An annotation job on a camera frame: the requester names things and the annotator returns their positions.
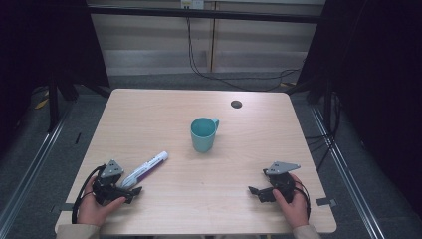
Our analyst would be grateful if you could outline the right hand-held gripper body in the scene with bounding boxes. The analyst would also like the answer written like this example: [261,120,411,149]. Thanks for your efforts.
[263,160,297,204]

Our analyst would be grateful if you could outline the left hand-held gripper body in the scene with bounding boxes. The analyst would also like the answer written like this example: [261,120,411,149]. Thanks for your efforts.
[92,159,134,206]

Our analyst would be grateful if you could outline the white and purple tube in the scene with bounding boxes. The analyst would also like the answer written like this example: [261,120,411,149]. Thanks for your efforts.
[119,150,170,190]

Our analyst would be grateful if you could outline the teal cup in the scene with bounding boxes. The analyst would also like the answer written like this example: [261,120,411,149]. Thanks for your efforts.
[189,117,220,154]

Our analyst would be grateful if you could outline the person's left hand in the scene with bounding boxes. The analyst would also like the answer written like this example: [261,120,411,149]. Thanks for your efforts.
[77,175,127,228]

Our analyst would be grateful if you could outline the person's right hand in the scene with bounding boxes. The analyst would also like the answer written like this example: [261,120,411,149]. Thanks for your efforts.
[272,173,312,229]

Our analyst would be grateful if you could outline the grey tape strip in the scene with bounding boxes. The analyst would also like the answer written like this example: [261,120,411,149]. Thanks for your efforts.
[49,202,76,213]
[315,197,338,208]

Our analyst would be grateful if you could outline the black metal stand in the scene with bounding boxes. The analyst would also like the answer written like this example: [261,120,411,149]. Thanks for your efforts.
[46,74,80,133]

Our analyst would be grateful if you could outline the yellow floor marker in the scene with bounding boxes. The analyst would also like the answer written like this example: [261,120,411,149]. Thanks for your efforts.
[34,97,50,111]

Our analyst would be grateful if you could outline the black curtain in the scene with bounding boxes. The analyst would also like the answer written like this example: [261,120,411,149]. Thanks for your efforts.
[292,0,422,218]
[0,0,111,160]

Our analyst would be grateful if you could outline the black horizontal bar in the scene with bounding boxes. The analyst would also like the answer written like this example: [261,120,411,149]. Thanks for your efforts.
[87,5,322,24]

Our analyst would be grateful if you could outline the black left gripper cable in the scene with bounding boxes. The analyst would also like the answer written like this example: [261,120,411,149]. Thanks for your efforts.
[71,164,107,225]

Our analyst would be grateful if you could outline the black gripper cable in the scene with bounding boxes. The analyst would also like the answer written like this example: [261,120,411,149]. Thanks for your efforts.
[71,164,107,225]
[293,184,313,221]

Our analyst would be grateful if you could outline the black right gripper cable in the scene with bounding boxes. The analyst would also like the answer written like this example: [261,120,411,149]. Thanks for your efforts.
[293,184,313,221]

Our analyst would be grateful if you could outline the black floor cables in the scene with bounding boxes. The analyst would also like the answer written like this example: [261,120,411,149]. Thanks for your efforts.
[304,91,344,172]

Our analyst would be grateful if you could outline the metal floor rail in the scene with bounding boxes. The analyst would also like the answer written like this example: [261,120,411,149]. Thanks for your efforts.
[309,105,387,239]
[0,101,75,231]

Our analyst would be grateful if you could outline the black wall cable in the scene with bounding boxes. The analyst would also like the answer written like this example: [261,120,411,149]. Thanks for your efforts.
[184,15,303,93]

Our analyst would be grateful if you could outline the white wall outlet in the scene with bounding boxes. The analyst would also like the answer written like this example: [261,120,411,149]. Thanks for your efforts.
[179,0,205,11]

